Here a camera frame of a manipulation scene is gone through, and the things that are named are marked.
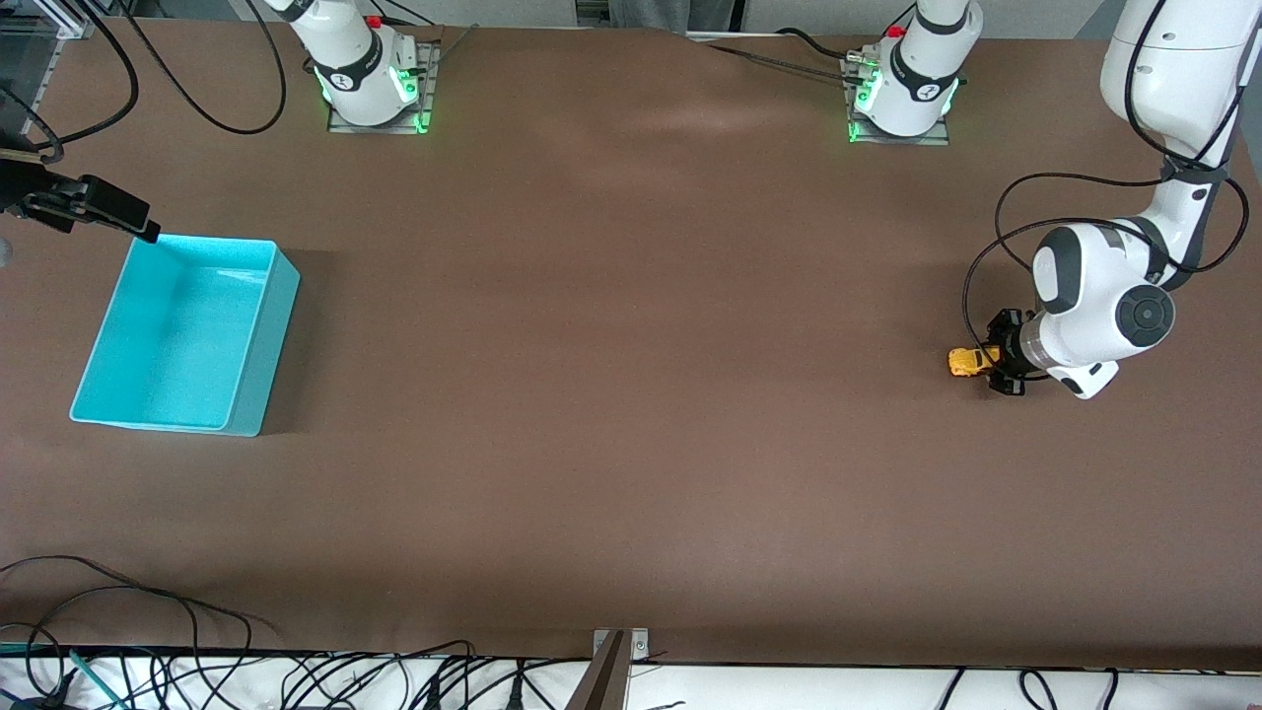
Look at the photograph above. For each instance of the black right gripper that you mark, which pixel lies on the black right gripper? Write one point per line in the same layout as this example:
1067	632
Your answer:
30	189

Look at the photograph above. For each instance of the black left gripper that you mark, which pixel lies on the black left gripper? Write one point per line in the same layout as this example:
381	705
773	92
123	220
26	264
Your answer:
1009	353

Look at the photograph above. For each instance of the yellow beetle toy car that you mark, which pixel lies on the yellow beetle toy car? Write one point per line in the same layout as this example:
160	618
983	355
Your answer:
966	362

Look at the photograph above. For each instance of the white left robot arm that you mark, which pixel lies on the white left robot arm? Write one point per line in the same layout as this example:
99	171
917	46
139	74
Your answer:
1085	286

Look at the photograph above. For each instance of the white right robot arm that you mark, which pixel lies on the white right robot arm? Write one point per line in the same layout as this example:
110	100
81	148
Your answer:
355	69

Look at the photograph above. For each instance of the turquoise plastic bin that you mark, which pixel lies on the turquoise plastic bin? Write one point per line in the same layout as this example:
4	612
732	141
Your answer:
177	345

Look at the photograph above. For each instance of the person grey trousers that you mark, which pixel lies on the person grey trousers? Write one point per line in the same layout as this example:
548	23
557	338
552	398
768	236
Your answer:
651	12

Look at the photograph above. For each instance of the aluminium frame with panel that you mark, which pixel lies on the aluminium frame with panel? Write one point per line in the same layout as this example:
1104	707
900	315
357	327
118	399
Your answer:
64	18

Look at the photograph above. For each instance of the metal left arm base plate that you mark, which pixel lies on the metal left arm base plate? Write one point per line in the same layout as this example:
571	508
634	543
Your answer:
897	140

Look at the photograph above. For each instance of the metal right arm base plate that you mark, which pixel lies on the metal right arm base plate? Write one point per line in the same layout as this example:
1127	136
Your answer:
380	128

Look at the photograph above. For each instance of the small metal bracket plate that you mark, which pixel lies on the small metal bracket plate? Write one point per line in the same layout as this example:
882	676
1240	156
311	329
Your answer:
641	643

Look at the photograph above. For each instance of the grey camera mount bar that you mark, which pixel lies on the grey camera mount bar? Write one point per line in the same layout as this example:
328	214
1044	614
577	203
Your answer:
601	685

